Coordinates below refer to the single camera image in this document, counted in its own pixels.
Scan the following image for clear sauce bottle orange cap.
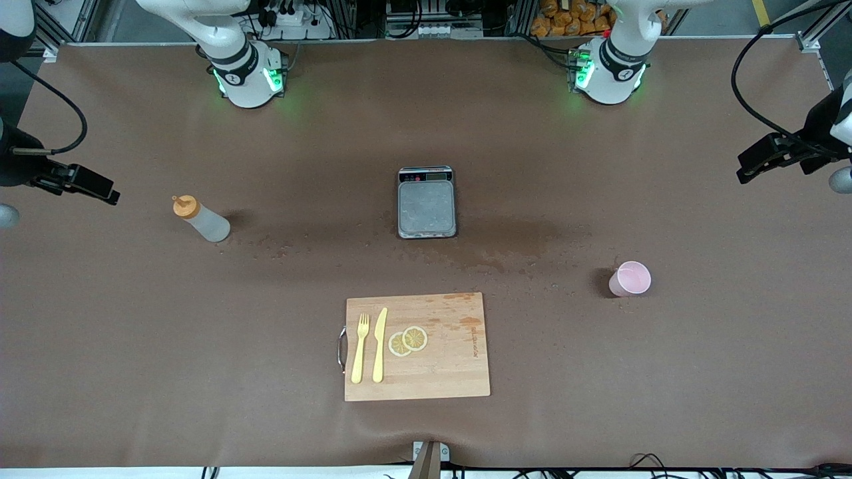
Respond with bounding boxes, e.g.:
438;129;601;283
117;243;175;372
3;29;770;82
172;195;231;243

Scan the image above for pink plastic cup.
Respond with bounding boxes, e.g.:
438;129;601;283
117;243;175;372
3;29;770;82
608;261;652;298

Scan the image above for orange snack bags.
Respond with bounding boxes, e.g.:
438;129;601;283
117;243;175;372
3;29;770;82
531;0;616;38

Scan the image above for white power strip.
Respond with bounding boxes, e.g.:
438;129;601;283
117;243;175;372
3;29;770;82
265;0;333;39

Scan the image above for brown table cover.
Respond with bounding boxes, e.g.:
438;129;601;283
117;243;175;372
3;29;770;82
0;37;852;470

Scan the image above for yellow plastic fork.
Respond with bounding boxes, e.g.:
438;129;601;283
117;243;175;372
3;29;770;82
351;313;370;385

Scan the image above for yellow plastic knife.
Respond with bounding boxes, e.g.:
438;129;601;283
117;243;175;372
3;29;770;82
372;307;388;384

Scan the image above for steel digital kitchen scale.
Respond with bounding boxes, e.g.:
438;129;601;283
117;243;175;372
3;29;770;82
397;166;458;240

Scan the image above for black equipment box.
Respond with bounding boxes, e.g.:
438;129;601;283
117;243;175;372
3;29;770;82
385;0;485;39

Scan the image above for wooden cutting board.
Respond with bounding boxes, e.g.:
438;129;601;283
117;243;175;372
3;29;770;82
337;291;491;402

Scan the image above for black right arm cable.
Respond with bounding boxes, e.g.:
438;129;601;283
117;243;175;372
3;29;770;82
10;60;89;156

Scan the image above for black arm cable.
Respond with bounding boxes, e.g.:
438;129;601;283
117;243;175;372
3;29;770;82
731;0;852;160
10;60;89;156

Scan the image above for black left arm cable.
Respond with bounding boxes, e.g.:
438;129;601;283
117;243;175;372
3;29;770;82
731;0;852;160

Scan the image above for aluminium frame rail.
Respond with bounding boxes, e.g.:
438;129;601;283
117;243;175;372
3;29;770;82
797;0;852;90
30;0;101;63

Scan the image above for black cable bundle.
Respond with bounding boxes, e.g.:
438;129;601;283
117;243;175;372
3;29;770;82
629;452;852;479

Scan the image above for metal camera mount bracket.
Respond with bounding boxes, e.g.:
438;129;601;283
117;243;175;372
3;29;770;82
412;440;451;479

